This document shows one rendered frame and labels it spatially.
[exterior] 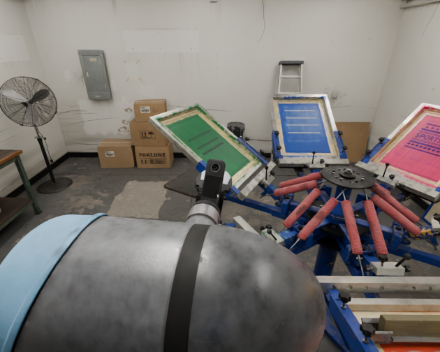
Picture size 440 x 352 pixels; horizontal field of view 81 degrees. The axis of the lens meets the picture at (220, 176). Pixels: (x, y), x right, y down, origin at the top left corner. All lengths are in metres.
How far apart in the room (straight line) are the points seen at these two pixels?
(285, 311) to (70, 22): 5.19
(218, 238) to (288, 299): 0.06
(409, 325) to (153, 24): 4.60
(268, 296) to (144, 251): 0.08
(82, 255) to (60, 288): 0.02
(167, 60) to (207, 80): 0.73
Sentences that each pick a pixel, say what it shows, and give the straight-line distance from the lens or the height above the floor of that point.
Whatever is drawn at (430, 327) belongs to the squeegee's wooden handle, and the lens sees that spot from 1.24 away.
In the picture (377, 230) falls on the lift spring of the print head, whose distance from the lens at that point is 1.60.
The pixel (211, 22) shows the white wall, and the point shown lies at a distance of 4.68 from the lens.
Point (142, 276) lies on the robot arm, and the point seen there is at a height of 1.90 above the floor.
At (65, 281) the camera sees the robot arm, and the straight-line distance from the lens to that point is 0.19.
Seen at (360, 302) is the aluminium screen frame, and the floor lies 1.07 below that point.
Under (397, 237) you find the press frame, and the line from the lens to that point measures 1.82.
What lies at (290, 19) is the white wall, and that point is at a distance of 4.79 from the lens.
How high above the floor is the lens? 2.02
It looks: 27 degrees down
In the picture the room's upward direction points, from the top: straight up
